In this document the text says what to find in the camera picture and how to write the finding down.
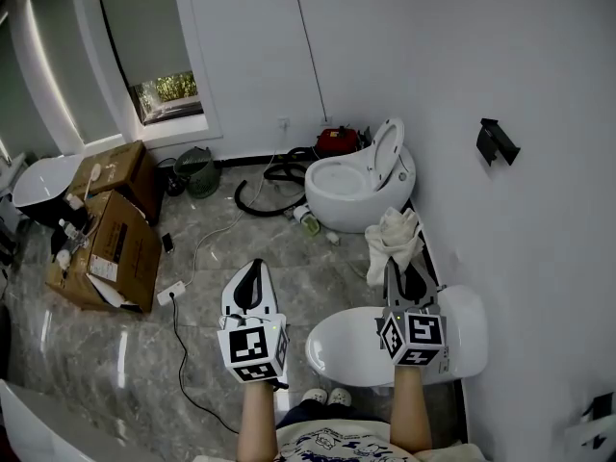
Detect wall holder with white roll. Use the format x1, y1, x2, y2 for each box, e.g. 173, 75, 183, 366
565, 392, 616, 451

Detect green plastic basket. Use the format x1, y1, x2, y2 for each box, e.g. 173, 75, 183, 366
172, 145, 222, 199

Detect white power strip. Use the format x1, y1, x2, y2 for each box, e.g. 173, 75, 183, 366
156, 280, 187, 306

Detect black hose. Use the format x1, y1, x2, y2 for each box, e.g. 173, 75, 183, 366
234, 145, 317, 218

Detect large open cardboard box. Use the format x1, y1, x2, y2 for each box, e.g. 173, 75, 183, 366
45, 189, 163, 315

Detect white toilet with tank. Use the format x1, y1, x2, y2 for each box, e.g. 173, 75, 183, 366
304, 284, 490, 388

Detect person's dark trousers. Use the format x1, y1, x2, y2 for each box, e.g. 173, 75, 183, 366
276, 398, 386, 427

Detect white toilet lid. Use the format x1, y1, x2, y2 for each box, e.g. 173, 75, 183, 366
304, 305, 400, 387

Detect person's left forearm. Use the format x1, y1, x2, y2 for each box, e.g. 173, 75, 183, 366
235, 380, 279, 462

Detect person's right forearm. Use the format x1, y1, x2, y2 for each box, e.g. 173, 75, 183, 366
388, 364, 433, 454

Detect closed cardboard box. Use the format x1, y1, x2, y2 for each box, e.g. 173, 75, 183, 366
66, 140, 165, 225

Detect black wall paper holder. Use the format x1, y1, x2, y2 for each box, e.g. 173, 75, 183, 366
475, 117, 522, 167

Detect black and white bathtub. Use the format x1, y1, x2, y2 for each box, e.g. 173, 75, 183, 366
12, 154, 86, 228

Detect glossy white fixture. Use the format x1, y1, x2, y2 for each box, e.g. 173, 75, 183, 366
0, 378, 150, 462

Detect white wiping cloth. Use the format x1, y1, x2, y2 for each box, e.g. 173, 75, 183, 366
364, 206, 425, 288

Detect egg-shaped white toilet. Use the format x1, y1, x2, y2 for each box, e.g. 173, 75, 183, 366
304, 117, 417, 234

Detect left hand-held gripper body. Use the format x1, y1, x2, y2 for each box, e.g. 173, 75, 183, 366
216, 311, 290, 385

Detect red machine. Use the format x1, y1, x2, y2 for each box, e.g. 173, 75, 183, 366
315, 125, 361, 159

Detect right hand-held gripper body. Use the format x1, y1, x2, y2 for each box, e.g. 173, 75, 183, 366
374, 304, 449, 368

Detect small black bin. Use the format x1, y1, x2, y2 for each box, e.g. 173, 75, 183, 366
156, 157, 187, 197

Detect window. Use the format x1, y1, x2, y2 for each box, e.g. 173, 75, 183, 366
128, 69, 204, 125

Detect person's printed cream shirt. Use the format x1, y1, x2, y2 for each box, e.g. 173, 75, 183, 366
192, 419, 487, 462

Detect white cable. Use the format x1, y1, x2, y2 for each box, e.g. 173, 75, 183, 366
185, 122, 290, 288

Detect grey roller blind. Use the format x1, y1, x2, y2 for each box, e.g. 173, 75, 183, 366
26, 0, 126, 146
98, 0, 193, 89

